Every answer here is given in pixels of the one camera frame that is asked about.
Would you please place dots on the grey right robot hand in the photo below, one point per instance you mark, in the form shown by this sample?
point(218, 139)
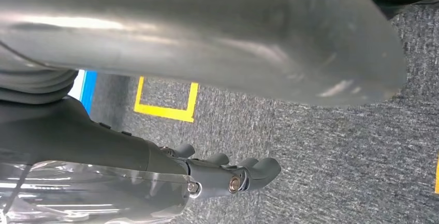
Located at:
point(205, 27)

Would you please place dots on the yellow floor tape square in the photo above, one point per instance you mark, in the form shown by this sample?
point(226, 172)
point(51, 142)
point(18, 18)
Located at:
point(164, 112)

